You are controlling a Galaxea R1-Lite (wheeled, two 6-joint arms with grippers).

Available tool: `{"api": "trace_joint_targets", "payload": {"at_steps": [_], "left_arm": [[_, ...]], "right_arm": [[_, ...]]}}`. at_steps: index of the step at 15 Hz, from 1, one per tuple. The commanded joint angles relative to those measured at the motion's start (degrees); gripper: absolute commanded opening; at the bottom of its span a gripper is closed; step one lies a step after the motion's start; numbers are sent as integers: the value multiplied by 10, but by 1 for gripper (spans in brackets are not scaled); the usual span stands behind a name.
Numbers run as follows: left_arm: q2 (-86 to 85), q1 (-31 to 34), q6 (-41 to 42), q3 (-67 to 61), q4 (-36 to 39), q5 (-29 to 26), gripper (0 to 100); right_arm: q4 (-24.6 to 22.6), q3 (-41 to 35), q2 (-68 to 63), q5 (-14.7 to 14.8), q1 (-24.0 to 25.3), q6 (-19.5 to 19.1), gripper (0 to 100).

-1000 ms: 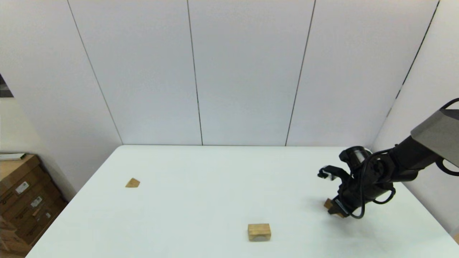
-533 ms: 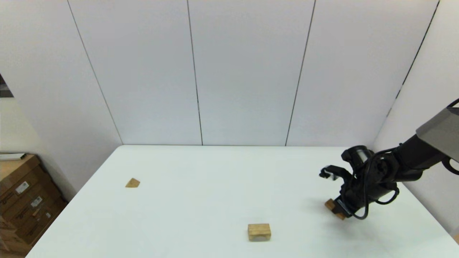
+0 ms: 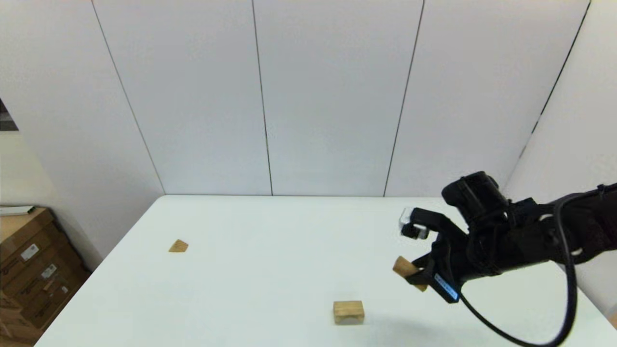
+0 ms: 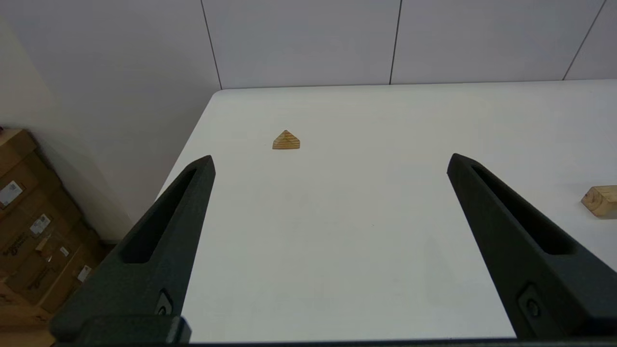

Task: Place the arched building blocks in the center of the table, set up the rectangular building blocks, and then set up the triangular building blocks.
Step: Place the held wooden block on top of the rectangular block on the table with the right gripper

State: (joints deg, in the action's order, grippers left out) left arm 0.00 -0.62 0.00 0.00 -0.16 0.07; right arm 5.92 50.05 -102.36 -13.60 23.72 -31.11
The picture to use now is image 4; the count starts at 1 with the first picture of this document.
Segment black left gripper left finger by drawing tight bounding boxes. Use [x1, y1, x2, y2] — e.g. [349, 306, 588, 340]
[51, 155, 216, 334]

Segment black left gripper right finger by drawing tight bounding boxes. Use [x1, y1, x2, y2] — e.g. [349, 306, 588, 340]
[447, 153, 617, 339]

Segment arched wooden block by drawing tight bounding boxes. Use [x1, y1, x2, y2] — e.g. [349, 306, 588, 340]
[581, 185, 617, 220]

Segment triangular wooden block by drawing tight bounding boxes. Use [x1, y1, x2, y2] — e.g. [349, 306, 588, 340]
[272, 130, 301, 150]

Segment brown cardboard box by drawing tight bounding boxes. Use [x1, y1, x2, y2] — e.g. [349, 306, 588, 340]
[5, 227, 107, 314]
[0, 128, 63, 222]
[0, 282, 54, 333]
[0, 186, 85, 270]

